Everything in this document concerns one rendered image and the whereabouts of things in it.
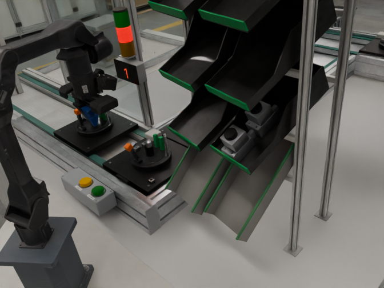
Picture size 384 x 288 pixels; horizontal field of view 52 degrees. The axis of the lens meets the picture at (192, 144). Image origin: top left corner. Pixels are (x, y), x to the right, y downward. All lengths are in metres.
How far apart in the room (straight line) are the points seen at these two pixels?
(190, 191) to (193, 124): 0.20
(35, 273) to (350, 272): 0.78
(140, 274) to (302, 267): 0.44
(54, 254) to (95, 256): 0.26
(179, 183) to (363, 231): 0.55
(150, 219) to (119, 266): 0.15
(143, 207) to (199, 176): 0.19
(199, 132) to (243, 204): 0.22
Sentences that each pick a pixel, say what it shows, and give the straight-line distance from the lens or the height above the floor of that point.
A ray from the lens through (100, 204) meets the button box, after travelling 1.25.
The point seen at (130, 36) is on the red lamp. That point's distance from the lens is 1.36.
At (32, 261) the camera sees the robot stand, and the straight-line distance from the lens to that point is 0.99.
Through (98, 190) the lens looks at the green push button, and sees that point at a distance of 1.25.
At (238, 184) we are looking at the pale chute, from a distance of 1.04.
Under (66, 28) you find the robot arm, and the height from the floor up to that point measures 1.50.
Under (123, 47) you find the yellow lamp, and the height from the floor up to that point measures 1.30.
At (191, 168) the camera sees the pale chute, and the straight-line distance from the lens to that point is 1.13.
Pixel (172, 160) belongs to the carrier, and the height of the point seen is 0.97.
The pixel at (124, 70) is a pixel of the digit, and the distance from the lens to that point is 1.41.
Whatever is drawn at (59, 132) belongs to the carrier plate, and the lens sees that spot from 1.62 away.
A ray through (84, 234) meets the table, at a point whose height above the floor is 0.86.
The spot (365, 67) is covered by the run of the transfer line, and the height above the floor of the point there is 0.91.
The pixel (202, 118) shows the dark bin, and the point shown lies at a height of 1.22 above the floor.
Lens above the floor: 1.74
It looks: 34 degrees down
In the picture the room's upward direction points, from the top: 7 degrees counter-clockwise
